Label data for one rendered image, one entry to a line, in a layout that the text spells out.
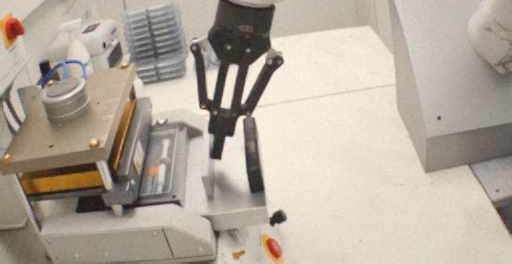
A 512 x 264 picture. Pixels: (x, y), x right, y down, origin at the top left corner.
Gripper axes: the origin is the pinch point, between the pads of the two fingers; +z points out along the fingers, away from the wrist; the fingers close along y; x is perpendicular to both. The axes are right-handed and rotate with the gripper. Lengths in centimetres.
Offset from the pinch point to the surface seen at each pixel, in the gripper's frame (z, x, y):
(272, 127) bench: 24, 49, 16
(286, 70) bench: 22, 81, 22
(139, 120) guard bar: 1.5, 2.6, -12.2
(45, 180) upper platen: 6.1, -11.0, -24.7
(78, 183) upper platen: 5.3, -10.9, -19.3
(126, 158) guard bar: 1.5, -8.1, -12.5
